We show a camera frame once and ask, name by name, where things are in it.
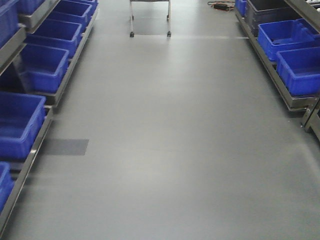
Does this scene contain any left steel shelf rack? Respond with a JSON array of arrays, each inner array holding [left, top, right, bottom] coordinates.
[[0, 0, 99, 232]]

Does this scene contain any steel shelf rack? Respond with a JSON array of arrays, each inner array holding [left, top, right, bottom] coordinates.
[[0, 0, 99, 232], [234, 0, 320, 137]]

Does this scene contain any right steel shelf rack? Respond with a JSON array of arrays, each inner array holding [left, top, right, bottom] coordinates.
[[234, 0, 320, 137]]

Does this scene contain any steel wheeled trolley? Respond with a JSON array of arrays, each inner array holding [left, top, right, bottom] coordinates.
[[128, 0, 173, 39]]

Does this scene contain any blue plastic bin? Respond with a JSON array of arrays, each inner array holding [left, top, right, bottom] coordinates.
[[0, 161, 14, 212], [47, 0, 94, 28], [24, 19, 82, 59], [21, 44, 69, 93], [257, 18, 320, 62], [276, 46, 320, 97], [0, 91, 46, 159], [0, 0, 19, 48]]

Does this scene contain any dark navy plastic bin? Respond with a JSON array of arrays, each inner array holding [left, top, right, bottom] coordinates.
[[244, 0, 300, 37]]

